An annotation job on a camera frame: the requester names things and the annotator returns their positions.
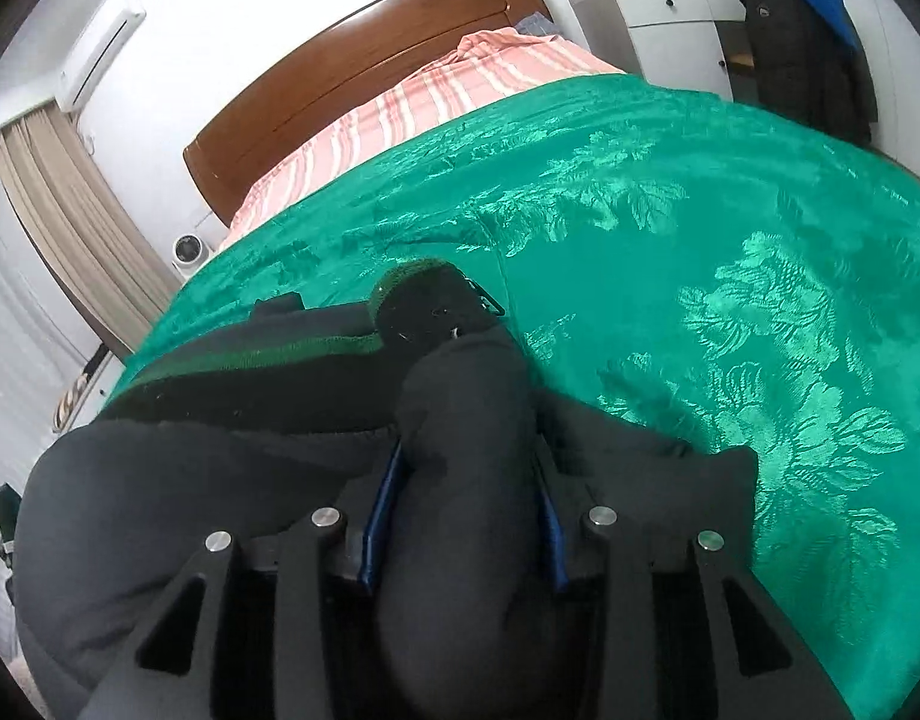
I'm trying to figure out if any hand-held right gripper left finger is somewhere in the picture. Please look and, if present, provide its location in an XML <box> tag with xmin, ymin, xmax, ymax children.
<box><xmin>77</xmin><ymin>442</ymin><xmax>412</xmax><ymax>720</ymax></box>

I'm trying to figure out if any pink striped pillow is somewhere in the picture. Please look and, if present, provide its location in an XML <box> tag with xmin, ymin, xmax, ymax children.
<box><xmin>220</xmin><ymin>26</ymin><xmax>630</xmax><ymax>252</ymax></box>

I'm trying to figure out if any black puffer jacket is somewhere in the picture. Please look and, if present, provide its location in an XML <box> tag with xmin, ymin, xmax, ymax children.
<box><xmin>13</xmin><ymin>259</ymin><xmax>761</xmax><ymax>720</ymax></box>

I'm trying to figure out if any green floral bedspread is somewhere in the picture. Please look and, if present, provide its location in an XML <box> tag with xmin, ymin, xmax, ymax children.
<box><xmin>103</xmin><ymin>75</ymin><xmax>920</xmax><ymax>720</ymax></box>

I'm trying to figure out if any black coat on chair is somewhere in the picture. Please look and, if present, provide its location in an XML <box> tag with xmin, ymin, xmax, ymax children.
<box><xmin>733</xmin><ymin>0</ymin><xmax>879</xmax><ymax>147</ymax></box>

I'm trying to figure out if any white dresser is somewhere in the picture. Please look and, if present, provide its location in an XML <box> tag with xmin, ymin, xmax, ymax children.
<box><xmin>568</xmin><ymin>0</ymin><xmax>753</xmax><ymax>102</ymax></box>

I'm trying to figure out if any white air conditioner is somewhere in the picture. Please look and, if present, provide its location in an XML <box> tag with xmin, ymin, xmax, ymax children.
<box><xmin>58</xmin><ymin>4</ymin><xmax>147</xmax><ymax>113</ymax></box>

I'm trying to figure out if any wooden headboard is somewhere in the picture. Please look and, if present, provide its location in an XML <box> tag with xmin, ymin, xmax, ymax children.
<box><xmin>184</xmin><ymin>0</ymin><xmax>558</xmax><ymax>227</ymax></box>

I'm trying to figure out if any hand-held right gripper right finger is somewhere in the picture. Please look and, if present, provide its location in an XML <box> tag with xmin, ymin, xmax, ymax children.
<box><xmin>531</xmin><ymin>439</ymin><xmax>855</xmax><ymax>720</ymax></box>

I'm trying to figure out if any beige curtain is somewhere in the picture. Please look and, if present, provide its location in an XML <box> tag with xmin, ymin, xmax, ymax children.
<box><xmin>0</xmin><ymin>109</ymin><xmax>179</xmax><ymax>361</ymax></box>

